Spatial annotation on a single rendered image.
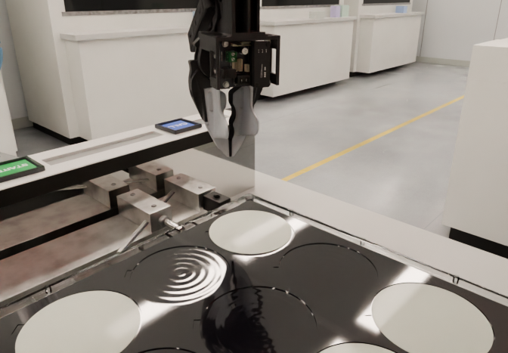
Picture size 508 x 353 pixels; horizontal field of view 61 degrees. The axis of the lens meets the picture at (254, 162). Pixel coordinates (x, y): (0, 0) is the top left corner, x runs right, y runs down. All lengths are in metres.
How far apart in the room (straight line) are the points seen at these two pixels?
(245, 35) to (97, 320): 0.30
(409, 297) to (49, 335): 0.32
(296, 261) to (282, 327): 0.10
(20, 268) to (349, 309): 0.36
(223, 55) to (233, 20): 0.04
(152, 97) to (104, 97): 0.44
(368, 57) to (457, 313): 6.38
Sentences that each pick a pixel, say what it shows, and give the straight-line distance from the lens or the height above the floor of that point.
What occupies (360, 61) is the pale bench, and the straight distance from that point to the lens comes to 6.82.
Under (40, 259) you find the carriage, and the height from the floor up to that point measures 0.88.
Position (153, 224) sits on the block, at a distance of 0.57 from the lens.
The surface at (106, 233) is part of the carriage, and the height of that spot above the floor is 0.88.
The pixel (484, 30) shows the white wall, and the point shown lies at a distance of 8.45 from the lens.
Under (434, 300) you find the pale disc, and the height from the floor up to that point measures 0.90.
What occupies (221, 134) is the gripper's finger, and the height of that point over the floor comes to 1.02.
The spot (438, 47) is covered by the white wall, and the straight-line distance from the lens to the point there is 8.70.
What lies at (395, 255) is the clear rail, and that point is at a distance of 0.51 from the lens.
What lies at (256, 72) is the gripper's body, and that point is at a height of 1.09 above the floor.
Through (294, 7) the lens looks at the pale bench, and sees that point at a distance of 5.47.
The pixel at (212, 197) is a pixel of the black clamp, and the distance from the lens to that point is 0.60.
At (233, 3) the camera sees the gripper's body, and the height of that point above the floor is 1.16.
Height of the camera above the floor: 1.17
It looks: 21 degrees down
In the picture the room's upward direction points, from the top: straight up
